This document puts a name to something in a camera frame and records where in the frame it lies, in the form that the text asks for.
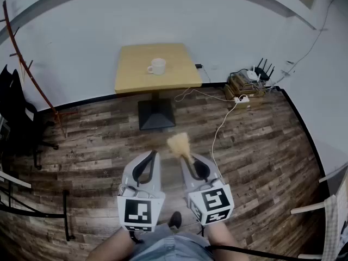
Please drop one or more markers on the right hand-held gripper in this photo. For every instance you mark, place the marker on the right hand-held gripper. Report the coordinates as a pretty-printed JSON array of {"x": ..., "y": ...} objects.
[{"x": 214, "y": 200}]

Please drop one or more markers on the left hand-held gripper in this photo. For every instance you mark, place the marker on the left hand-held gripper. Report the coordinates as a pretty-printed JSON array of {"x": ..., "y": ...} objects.
[{"x": 137, "y": 211}]

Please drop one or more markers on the white mug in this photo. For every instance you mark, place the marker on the white mug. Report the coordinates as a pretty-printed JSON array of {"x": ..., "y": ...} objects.
[{"x": 158, "y": 67}]

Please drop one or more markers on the person's right forearm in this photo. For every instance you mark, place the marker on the person's right forearm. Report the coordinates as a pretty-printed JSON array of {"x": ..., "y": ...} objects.
[{"x": 225, "y": 241}]

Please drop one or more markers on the person's left forearm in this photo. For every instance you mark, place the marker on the person's left forearm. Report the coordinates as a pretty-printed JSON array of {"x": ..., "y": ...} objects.
[{"x": 111, "y": 247}]

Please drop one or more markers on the black shoe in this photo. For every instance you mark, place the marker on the black shoe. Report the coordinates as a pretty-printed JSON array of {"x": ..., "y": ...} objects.
[{"x": 175, "y": 219}]

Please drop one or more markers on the light blue shirt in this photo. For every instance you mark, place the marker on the light blue shirt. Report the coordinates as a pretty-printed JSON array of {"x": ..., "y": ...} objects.
[{"x": 171, "y": 247}]

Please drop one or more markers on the white power strip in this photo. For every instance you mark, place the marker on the white power strip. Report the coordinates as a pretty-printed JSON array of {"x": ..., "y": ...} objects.
[{"x": 242, "y": 99}]

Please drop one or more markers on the stack of brown cardboard boxes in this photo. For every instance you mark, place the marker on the stack of brown cardboard boxes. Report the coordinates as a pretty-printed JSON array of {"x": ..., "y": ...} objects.
[{"x": 239, "y": 90}]

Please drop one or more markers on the black power adapter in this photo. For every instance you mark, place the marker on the black power adapter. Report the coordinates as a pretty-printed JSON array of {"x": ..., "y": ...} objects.
[{"x": 198, "y": 65}]

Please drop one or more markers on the white router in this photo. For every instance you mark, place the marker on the white router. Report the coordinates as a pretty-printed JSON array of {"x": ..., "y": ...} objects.
[{"x": 253, "y": 75}]

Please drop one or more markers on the white wooden furniture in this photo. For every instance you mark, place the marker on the white wooden furniture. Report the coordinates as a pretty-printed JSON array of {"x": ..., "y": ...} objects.
[{"x": 307, "y": 208}]

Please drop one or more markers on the black router with antennas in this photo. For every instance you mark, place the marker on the black router with antennas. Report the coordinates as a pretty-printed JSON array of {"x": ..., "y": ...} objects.
[{"x": 265, "y": 71}]

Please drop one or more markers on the white shelf board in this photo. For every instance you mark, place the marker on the white shelf board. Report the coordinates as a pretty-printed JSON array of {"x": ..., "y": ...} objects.
[{"x": 15, "y": 179}]

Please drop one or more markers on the black office chair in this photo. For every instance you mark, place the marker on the black office chair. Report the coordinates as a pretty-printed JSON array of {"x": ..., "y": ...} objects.
[{"x": 16, "y": 113}]

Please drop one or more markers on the checked cloth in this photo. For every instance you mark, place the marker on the checked cloth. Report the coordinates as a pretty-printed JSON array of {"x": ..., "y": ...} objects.
[{"x": 331, "y": 227}]

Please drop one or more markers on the reddish wooden coat rack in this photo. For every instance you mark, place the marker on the reddish wooden coat rack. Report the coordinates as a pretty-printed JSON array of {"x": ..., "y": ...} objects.
[{"x": 30, "y": 75}]

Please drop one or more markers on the black table pedestal base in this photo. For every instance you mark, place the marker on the black table pedestal base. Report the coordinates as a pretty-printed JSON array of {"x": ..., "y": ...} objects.
[{"x": 156, "y": 115}]

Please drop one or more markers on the black metal frame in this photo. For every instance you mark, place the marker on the black metal frame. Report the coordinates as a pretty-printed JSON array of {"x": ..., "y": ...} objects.
[{"x": 65, "y": 213}]

